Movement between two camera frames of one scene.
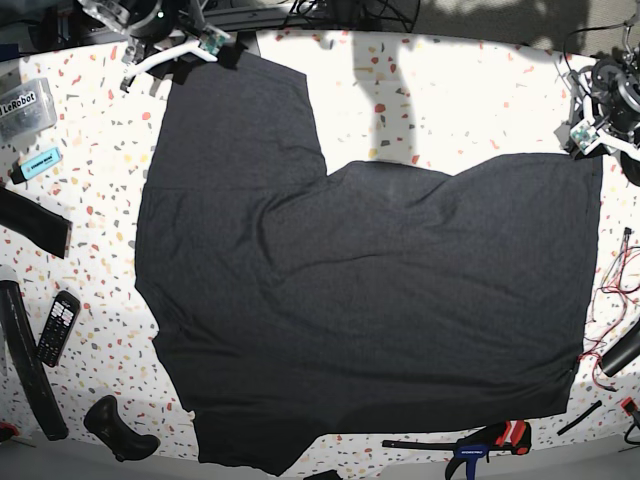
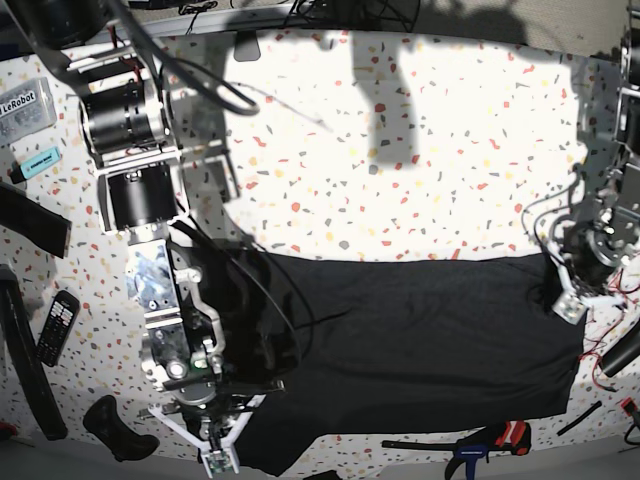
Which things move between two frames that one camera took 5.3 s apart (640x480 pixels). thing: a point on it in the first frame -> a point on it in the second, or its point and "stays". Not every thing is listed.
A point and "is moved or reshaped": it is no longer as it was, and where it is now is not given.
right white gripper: x=588 y=137 -> x=570 y=305
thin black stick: x=579 y=418 stays
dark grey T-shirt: x=292 y=303 is moved or reshaped
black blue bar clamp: x=513 y=436 stays
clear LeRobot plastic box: x=26 y=109 stays
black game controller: x=104 y=420 stays
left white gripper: x=194 y=45 -> x=252 y=404
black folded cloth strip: x=45 y=228 stays
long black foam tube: x=29 y=361 stays
